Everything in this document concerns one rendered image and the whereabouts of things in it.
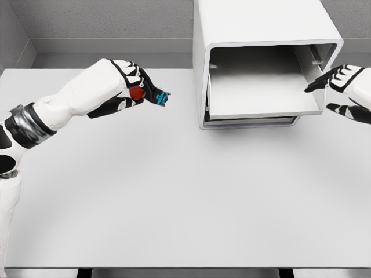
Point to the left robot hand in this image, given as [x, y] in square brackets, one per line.
[102, 84]

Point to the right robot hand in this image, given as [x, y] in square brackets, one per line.
[352, 87]

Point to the red and blue load switch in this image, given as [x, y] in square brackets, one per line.
[136, 93]

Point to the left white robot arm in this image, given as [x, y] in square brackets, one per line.
[43, 116]

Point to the white tabletop storage cabinet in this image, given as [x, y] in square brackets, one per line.
[261, 26]

